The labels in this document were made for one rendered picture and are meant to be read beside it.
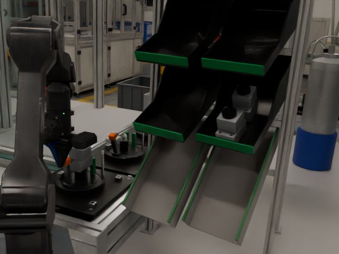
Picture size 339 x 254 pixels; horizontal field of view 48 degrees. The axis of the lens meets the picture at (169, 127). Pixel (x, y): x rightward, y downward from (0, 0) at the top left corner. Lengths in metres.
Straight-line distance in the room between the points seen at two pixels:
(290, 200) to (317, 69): 0.52
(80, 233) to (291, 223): 0.63
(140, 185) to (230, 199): 0.22
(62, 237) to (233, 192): 0.39
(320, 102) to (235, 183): 0.76
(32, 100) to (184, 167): 0.43
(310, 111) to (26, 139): 1.19
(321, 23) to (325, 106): 6.54
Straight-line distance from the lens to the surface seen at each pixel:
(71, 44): 6.14
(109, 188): 1.10
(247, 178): 0.91
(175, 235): 1.10
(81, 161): 1.06
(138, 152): 1.30
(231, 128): 0.79
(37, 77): 0.67
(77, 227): 0.95
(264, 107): 0.91
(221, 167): 0.93
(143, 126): 0.86
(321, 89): 1.58
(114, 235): 1.00
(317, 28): 8.10
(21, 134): 0.66
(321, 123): 1.61
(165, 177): 0.95
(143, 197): 0.95
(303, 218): 1.29
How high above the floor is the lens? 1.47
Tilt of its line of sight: 18 degrees down
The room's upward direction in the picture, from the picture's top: 3 degrees clockwise
